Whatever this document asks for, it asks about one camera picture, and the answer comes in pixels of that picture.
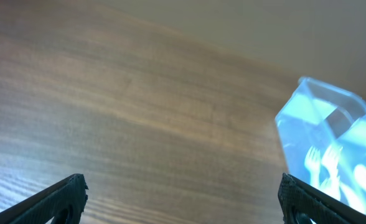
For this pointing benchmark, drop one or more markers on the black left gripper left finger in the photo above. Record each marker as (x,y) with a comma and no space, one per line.
(63,202)

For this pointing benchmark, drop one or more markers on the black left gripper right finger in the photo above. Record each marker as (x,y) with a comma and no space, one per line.
(302,203)

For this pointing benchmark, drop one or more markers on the light blue plastic fork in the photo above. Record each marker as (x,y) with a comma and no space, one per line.
(312,163)

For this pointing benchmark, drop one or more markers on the white plastic fork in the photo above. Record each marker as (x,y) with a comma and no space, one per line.
(330,161)

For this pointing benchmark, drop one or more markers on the clear plastic container left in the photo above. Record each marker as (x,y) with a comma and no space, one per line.
(317,114)

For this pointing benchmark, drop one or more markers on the clear plastic container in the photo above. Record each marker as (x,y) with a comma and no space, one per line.
(317,114)
(353,153)

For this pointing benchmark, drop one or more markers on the clear plastic container right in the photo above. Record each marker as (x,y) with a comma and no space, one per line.
(353,153)

